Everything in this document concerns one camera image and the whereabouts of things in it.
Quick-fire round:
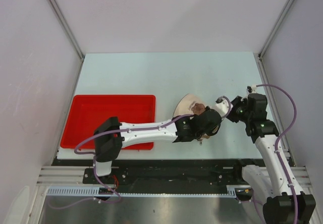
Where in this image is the white slotted cable duct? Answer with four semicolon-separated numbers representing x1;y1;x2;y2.
46;186;237;198

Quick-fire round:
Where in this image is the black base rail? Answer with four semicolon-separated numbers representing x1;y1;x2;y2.
51;159;268;187

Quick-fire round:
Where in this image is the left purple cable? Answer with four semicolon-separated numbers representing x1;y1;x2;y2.
47;95;233;209

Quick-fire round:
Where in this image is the right aluminium corner post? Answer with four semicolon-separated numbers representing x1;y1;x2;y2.
257;0;306;58

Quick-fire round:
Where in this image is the beige mesh laundry bag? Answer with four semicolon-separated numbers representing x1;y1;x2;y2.
173;94;212;142

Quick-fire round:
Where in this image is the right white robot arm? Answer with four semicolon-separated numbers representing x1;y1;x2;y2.
227;93;316;223

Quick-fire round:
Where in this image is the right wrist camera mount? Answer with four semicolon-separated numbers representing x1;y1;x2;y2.
246;85;257;94

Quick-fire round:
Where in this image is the left aluminium corner post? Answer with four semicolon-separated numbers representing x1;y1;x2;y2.
37;0;85;60

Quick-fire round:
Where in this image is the red plastic tray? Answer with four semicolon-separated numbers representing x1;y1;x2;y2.
60;95;156;149

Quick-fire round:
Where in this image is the aluminium corner post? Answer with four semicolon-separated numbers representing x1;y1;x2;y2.
37;0;85;60
257;0;306;58

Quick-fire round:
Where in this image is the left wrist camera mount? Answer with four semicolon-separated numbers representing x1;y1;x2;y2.
211;96;233;119

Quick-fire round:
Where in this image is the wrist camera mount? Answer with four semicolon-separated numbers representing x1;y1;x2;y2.
246;85;257;94
211;96;233;119

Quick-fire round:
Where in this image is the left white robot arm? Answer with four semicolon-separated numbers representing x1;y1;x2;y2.
93;107;222;184

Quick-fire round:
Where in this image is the brown bra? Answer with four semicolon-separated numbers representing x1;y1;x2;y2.
191;103;205;115

